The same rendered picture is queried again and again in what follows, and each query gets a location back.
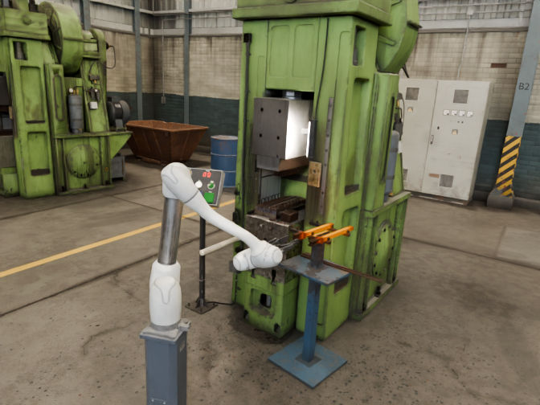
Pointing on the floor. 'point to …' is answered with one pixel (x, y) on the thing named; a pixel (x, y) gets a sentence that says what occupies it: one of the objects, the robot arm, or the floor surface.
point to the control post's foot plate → (201, 306)
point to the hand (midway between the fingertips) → (289, 240)
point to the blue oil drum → (225, 157)
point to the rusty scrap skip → (163, 141)
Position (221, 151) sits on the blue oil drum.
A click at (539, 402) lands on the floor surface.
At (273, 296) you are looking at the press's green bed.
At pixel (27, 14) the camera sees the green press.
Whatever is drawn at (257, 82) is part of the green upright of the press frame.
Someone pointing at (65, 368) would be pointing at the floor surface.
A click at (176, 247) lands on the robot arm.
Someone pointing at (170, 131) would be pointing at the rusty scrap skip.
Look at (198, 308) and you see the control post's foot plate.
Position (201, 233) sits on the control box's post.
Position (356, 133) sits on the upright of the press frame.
